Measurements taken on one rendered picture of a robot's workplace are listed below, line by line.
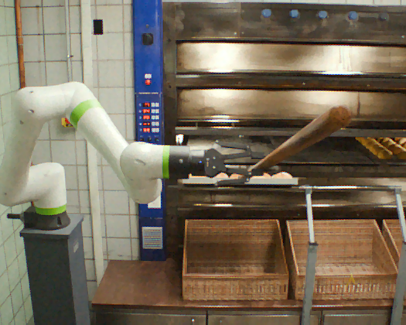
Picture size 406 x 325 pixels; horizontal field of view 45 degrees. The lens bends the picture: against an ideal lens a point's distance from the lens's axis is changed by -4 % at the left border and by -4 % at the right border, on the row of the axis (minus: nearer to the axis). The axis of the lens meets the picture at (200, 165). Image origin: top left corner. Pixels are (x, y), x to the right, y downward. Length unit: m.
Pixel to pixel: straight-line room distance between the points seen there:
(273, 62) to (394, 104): 0.75
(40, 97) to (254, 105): 1.51
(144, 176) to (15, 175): 0.61
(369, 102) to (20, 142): 1.98
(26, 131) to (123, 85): 1.27
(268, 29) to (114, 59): 0.87
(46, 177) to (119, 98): 1.06
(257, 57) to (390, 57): 0.76
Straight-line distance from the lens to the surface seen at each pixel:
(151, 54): 2.80
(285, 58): 2.84
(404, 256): 2.63
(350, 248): 3.12
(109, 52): 2.87
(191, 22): 2.82
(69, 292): 2.09
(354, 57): 2.92
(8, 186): 1.87
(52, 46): 2.95
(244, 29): 2.82
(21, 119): 1.64
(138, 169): 1.35
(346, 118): 0.62
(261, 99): 2.85
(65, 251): 2.01
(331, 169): 2.99
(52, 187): 1.97
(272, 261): 3.04
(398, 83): 3.01
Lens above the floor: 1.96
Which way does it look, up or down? 16 degrees down
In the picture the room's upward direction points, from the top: straight up
